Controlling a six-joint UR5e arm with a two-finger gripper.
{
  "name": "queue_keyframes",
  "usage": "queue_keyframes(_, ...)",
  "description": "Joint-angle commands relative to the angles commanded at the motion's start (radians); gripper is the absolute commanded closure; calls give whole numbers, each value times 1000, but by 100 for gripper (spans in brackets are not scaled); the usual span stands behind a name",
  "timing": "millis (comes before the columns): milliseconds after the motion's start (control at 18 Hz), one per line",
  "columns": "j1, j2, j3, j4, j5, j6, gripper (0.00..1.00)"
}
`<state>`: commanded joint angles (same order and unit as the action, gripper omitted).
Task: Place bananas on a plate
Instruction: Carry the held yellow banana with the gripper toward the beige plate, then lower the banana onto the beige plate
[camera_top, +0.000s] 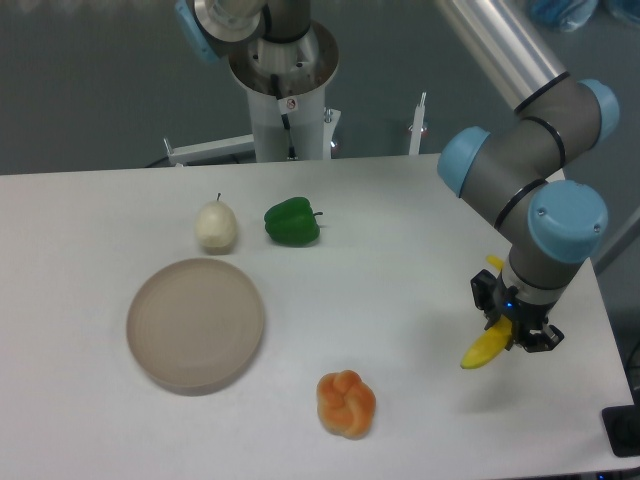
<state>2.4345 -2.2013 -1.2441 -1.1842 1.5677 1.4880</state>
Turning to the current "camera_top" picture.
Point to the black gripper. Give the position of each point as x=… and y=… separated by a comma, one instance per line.
x=530, y=326

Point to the yellow banana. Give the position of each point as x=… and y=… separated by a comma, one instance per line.
x=487, y=345

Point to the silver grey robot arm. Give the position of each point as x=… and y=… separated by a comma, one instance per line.
x=552, y=226

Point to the beige round plate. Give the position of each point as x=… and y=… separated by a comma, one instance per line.
x=195, y=326

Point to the black device at table edge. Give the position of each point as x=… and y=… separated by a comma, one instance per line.
x=622, y=428

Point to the orange knotted bread roll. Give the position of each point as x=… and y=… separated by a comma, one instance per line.
x=346, y=405

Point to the green bell pepper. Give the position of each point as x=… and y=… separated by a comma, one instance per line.
x=292, y=222

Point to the blue plastic bag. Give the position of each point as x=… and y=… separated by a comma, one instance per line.
x=561, y=15

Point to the white pear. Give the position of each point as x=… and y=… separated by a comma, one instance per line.
x=216, y=227

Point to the white metal bracket post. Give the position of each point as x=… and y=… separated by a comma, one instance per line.
x=418, y=125

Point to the white pedestal base frame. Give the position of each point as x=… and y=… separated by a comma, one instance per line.
x=243, y=144

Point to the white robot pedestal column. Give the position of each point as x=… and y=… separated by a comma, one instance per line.
x=285, y=85

